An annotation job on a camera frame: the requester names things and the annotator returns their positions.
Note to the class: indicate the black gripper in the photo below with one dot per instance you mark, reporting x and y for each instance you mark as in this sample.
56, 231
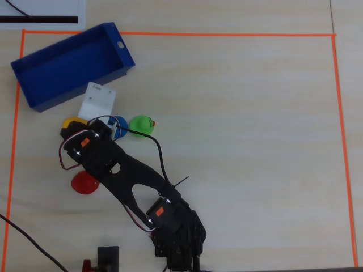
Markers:
68, 129

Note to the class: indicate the yellow rubber duck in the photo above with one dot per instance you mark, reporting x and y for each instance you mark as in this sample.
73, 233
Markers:
68, 122

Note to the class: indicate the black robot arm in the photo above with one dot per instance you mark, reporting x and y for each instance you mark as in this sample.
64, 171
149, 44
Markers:
141, 175

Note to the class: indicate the blue rubber duck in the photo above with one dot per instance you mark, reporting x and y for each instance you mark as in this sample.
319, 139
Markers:
123, 128

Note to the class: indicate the green rubber duck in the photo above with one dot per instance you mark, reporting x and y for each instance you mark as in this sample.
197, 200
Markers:
140, 127

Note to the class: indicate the red rubber duck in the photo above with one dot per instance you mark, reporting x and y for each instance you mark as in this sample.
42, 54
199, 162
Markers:
82, 184

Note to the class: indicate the blue plastic box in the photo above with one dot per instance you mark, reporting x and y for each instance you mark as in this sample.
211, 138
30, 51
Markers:
71, 68

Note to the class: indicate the black zip tie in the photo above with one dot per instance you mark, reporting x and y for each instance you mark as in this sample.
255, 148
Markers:
183, 180

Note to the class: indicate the red clamp knob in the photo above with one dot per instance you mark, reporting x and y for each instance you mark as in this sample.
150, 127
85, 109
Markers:
86, 266

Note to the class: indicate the long orange tape strip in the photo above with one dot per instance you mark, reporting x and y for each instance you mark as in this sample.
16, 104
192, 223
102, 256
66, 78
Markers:
227, 34

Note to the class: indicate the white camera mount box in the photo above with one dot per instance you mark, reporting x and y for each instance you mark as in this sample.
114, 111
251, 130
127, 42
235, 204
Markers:
97, 99

